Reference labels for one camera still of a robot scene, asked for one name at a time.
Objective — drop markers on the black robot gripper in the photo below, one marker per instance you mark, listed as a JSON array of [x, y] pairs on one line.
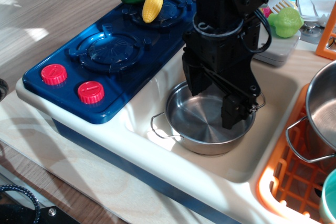
[[222, 56]]

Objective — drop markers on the shallow stainless steel pan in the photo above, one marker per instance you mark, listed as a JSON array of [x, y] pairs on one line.
[[196, 121]]

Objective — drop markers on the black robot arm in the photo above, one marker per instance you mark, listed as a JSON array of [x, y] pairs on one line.
[[219, 12]]

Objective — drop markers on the cream toy kitchen sink unit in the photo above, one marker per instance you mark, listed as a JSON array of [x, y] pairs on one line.
[[227, 184]]

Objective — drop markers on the red stove knob right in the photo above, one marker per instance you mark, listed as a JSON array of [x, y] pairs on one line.
[[90, 92]]

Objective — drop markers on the red stove knob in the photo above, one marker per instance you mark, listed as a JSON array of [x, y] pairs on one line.
[[54, 74], [90, 92]]

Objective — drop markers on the blue toy stove top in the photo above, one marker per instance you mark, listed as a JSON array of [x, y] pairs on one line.
[[120, 51]]

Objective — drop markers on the red stove knob left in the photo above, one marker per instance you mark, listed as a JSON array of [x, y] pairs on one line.
[[54, 74]]

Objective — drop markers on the grey plastic faucet base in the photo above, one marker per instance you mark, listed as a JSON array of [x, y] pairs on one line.
[[279, 50]]

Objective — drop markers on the light green toy vegetable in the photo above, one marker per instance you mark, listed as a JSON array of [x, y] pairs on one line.
[[287, 22]]

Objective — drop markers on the large stainless steel pot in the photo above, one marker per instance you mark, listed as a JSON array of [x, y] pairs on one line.
[[320, 110]]

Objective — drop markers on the white toy spatula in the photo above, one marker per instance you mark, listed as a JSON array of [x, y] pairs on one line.
[[276, 6]]

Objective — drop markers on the yellow toy corn cob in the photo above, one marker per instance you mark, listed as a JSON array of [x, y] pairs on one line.
[[151, 10]]

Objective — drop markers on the orange plastic dish rack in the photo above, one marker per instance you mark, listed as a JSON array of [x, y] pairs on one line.
[[290, 187]]

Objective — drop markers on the teal plastic cup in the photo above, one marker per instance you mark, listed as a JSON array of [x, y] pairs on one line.
[[328, 199]]

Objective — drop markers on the black metal bracket with screw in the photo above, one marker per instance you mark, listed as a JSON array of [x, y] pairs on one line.
[[21, 214]]

